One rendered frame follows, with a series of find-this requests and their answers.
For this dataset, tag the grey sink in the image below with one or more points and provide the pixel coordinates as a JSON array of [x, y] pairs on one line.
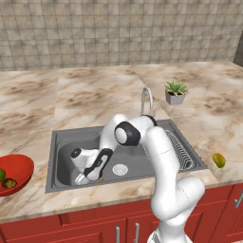
[[133, 158]]

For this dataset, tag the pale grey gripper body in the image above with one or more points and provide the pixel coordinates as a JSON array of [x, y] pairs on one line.
[[81, 179]]

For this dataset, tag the red bowl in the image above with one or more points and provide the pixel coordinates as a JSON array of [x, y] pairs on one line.
[[19, 167]]

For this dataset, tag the silver curved tap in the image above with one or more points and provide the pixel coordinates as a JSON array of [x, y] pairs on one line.
[[143, 98]]

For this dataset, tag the green round vegetable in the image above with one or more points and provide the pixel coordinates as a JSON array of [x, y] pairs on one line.
[[2, 175]]

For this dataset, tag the green plant in grey pot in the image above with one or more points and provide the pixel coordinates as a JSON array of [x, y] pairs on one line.
[[175, 91]]

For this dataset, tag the dark olive vegetable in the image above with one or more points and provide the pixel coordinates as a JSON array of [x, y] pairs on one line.
[[9, 183]]

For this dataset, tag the yellow green mango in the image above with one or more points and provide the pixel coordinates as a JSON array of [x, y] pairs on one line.
[[219, 160]]

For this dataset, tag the red cupboard door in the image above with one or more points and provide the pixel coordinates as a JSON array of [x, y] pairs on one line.
[[231, 218], [142, 221], [95, 235]]

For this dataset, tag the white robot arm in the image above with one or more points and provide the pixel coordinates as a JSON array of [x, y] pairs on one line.
[[164, 164]]

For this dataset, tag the small yellow green fruit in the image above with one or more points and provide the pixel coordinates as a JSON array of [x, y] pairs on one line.
[[100, 179]]

